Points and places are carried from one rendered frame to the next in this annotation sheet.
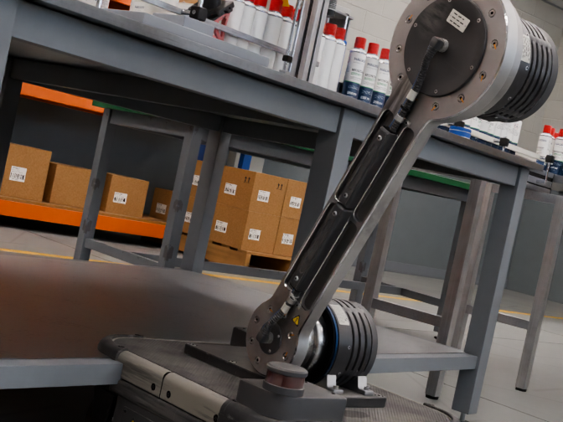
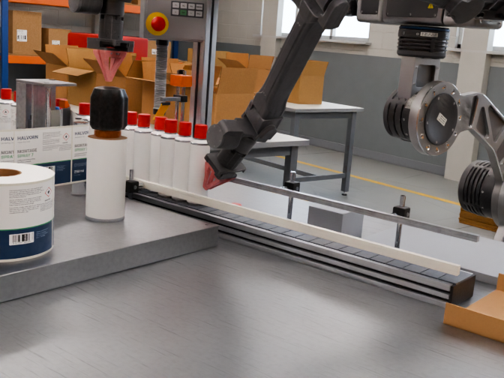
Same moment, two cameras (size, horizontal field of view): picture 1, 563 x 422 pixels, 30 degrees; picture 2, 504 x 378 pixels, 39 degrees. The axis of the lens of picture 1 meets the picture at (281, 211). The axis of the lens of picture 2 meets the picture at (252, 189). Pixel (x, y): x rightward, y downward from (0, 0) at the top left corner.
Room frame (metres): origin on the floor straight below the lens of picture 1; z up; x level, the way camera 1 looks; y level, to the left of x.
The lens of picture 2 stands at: (2.47, 1.99, 1.31)
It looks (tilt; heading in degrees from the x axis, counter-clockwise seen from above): 12 degrees down; 272
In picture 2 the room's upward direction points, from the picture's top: 4 degrees clockwise
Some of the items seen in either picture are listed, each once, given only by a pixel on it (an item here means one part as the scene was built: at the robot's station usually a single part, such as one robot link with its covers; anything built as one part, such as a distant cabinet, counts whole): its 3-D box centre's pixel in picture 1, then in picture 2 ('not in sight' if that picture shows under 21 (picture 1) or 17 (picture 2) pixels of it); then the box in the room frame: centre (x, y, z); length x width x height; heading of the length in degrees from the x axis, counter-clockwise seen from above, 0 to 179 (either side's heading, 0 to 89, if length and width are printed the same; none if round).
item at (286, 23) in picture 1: (280, 42); (142, 151); (2.85, 0.10, 0.98); 0.05 x 0.05 x 0.20
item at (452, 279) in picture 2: not in sight; (169, 203); (2.76, 0.17, 0.86); 1.65 x 0.08 x 0.04; 143
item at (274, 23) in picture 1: (269, 37); (159, 154); (2.80, 0.13, 0.98); 0.05 x 0.05 x 0.20
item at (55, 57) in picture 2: not in sight; (71, 73); (4.01, -3.03, 0.97); 0.45 x 0.40 x 0.37; 44
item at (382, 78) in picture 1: (379, 81); not in sight; (3.27, -0.22, 0.98); 0.05 x 0.05 x 0.20
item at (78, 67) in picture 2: not in sight; (94, 78); (3.75, -2.67, 0.97); 0.46 x 0.44 x 0.37; 137
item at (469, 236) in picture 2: (190, 16); (265, 187); (2.50, 0.31, 0.95); 1.07 x 0.01 x 0.01; 143
